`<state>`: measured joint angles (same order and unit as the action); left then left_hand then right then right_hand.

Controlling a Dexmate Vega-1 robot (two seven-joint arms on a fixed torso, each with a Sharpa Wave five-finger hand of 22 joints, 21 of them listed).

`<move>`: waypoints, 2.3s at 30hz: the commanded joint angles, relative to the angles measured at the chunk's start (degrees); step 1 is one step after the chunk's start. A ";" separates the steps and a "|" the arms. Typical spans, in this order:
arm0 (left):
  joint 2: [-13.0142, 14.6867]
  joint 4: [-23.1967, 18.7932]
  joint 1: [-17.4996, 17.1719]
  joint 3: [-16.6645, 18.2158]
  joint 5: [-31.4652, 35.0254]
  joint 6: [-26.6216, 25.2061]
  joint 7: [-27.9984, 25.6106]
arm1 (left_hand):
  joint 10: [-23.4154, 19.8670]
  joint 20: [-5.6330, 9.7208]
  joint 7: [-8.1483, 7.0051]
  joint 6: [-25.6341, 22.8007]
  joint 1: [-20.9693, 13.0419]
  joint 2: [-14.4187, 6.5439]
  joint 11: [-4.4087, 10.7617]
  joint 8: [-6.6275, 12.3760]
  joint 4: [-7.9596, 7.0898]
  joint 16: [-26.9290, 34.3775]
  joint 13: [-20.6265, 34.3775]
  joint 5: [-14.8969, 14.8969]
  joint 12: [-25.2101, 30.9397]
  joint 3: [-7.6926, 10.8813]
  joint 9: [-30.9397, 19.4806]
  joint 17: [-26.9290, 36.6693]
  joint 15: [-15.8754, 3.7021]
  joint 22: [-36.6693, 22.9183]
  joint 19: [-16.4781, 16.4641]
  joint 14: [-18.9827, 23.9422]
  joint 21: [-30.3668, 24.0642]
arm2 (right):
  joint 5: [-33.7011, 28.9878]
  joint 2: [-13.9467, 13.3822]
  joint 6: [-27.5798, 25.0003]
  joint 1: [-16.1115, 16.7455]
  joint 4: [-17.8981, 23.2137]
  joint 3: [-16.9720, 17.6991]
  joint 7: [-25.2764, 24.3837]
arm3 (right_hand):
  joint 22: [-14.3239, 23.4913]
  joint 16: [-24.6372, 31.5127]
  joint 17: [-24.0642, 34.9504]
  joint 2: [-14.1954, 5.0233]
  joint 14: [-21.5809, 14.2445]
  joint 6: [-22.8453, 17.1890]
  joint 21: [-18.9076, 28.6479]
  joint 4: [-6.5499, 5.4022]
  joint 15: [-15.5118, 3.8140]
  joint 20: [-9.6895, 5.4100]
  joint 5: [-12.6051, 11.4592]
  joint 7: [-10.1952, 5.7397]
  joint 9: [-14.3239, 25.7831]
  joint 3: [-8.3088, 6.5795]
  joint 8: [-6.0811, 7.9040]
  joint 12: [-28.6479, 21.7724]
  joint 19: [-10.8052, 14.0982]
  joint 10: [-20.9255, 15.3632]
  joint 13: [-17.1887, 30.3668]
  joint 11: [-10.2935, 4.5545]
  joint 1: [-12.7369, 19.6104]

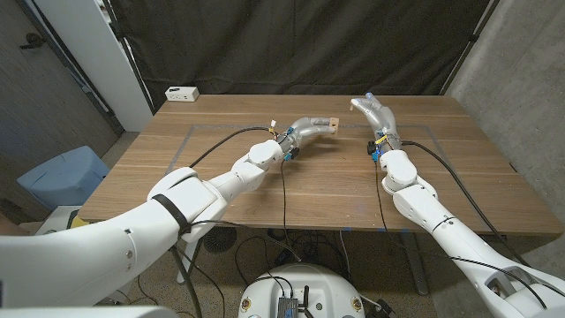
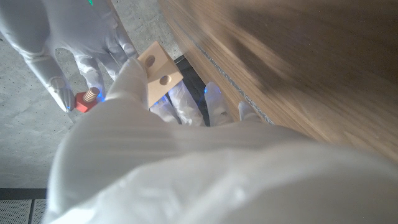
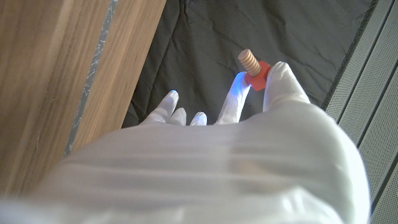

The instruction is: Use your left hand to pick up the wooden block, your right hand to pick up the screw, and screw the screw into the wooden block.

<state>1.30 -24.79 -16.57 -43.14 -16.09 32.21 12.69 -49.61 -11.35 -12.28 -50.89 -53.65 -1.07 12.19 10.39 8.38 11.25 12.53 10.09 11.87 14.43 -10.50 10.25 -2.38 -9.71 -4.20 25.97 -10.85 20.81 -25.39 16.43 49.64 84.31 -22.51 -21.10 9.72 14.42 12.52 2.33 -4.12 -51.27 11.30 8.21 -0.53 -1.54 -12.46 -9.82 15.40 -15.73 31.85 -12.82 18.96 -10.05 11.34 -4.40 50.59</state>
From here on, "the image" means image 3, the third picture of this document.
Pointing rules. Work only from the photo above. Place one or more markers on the red-headed wooden screw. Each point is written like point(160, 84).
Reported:
point(258, 81)

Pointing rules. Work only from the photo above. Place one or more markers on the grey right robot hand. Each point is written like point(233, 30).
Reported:
point(217, 174)

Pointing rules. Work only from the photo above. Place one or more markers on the black backdrop curtain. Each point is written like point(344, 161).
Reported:
point(202, 46)

